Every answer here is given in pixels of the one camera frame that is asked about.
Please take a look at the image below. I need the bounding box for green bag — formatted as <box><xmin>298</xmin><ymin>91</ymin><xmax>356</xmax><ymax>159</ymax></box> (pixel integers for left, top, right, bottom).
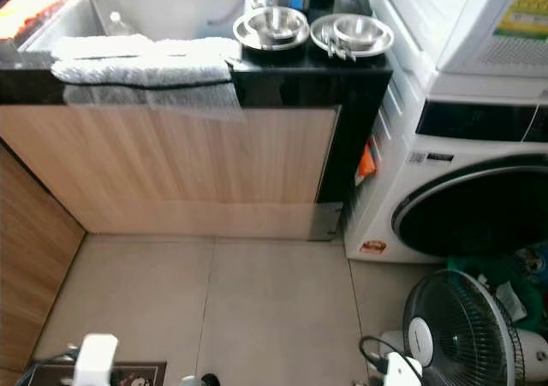
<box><xmin>450</xmin><ymin>253</ymin><xmax>548</xmax><ymax>336</ymax></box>

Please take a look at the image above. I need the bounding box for round steel plate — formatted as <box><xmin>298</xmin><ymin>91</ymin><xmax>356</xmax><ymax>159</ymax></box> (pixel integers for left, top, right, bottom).
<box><xmin>310</xmin><ymin>14</ymin><xmax>395</xmax><ymax>60</ymax></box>
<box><xmin>233</xmin><ymin>8</ymin><xmax>311</xmax><ymax>51</ymax></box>

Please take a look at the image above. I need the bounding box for orange tag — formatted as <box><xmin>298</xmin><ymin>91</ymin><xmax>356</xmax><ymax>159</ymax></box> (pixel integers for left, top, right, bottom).
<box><xmin>358</xmin><ymin>145</ymin><xmax>378</xmax><ymax>178</ymax></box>

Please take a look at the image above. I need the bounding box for black robot foot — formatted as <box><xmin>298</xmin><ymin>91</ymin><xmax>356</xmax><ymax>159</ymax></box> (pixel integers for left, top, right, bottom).
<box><xmin>180</xmin><ymin>373</ymin><xmax>219</xmax><ymax>386</ymax></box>

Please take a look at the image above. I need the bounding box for silver bubble wrap sheet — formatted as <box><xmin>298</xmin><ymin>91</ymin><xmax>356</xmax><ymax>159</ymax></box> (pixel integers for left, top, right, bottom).
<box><xmin>50</xmin><ymin>37</ymin><xmax>245</xmax><ymax>118</ymax></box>

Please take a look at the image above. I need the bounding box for wooden cabinet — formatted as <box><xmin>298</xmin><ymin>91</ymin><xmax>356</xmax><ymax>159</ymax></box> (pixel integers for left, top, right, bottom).
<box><xmin>0</xmin><ymin>104</ymin><xmax>339</xmax><ymax>374</ymax></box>

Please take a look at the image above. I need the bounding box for white washing machine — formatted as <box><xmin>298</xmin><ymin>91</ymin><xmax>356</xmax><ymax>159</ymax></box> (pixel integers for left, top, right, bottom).
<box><xmin>342</xmin><ymin>0</ymin><xmax>548</xmax><ymax>263</ymax></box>

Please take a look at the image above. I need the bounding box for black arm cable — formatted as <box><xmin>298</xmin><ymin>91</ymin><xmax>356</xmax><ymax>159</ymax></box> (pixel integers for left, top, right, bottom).
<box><xmin>360</xmin><ymin>335</ymin><xmax>425</xmax><ymax>378</ymax></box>
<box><xmin>17</xmin><ymin>347</ymin><xmax>78</xmax><ymax>386</ymax></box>

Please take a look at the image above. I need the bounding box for steel fork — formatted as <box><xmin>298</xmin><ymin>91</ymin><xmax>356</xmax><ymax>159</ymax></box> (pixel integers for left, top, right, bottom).
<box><xmin>325</xmin><ymin>31</ymin><xmax>362</xmax><ymax>62</ymax></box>

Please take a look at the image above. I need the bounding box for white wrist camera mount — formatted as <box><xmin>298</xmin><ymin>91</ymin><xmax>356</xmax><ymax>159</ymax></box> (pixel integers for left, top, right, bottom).
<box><xmin>73</xmin><ymin>333</ymin><xmax>119</xmax><ymax>386</ymax></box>
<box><xmin>385</xmin><ymin>352</ymin><xmax>425</xmax><ymax>386</ymax></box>

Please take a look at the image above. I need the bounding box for clear plastic bottle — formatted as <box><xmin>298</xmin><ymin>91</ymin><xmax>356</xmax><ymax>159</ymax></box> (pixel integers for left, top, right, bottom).
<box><xmin>107</xmin><ymin>11</ymin><xmax>136</xmax><ymax>38</ymax></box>

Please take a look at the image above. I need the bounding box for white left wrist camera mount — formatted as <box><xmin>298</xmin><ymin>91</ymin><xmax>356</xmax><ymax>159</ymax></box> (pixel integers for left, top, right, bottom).
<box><xmin>73</xmin><ymin>333</ymin><xmax>119</xmax><ymax>386</ymax></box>

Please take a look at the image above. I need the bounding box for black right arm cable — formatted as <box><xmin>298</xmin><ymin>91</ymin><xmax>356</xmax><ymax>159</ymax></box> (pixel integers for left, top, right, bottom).
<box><xmin>360</xmin><ymin>335</ymin><xmax>425</xmax><ymax>378</ymax></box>

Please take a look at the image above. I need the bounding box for white tumble dryer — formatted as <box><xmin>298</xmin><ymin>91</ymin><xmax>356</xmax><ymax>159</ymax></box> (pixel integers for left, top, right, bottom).
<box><xmin>381</xmin><ymin>0</ymin><xmax>548</xmax><ymax>79</ymax></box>

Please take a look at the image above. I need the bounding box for steel bowl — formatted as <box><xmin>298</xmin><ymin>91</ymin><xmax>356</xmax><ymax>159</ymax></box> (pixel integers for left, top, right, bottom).
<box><xmin>247</xmin><ymin>6</ymin><xmax>307</xmax><ymax>43</ymax></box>
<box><xmin>332</xmin><ymin>15</ymin><xmax>386</xmax><ymax>50</ymax></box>

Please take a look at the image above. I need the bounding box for black electric fan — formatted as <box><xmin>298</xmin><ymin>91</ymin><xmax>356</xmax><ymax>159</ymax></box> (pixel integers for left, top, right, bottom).
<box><xmin>358</xmin><ymin>269</ymin><xmax>548</xmax><ymax>386</ymax></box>

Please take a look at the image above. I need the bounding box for orange cloth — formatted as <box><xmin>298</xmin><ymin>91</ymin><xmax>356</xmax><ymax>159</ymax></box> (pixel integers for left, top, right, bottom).
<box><xmin>0</xmin><ymin>0</ymin><xmax>69</xmax><ymax>40</ymax></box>

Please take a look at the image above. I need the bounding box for stainless steel sink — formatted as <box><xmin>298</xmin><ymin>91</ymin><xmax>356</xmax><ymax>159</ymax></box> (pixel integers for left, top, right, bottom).
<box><xmin>20</xmin><ymin>0</ymin><xmax>245</xmax><ymax>53</ymax></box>

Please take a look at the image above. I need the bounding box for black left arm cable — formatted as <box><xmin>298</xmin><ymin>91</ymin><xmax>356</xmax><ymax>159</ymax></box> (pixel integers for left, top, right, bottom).
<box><xmin>17</xmin><ymin>347</ymin><xmax>78</xmax><ymax>386</ymax></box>

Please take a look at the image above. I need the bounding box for brown floor mat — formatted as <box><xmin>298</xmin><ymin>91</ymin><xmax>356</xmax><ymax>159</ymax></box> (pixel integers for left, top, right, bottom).
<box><xmin>24</xmin><ymin>360</ymin><xmax>168</xmax><ymax>386</ymax></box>

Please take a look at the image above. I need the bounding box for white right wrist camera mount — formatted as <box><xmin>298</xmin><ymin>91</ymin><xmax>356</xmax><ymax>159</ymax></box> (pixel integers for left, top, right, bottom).
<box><xmin>385</xmin><ymin>352</ymin><xmax>425</xmax><ymax>386</ymax></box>

